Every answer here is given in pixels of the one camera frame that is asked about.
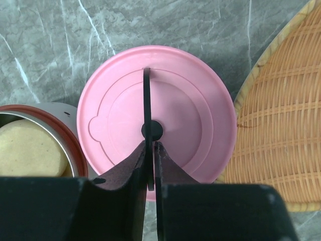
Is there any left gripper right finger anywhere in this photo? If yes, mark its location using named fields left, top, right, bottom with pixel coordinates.
left=154, top=142, right=298, bottom=240

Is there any pink-white steel lunch container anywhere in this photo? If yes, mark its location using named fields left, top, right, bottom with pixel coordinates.
left=1, top=102, right=88, bottom=178

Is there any beige bun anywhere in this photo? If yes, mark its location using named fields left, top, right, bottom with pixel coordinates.
left=1, top=119, right=68, bottom=177

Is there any pink round lid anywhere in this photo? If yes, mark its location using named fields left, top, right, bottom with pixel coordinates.
left=76, top=45, right=238, bottom=202

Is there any woven bamboo triangular tray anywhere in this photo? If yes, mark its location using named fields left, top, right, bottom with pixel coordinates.
left=218, top=1, right=320, bottom=212

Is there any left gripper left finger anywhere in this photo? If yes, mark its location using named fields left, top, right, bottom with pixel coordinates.
left=1, top=143, right=147, bottom=240

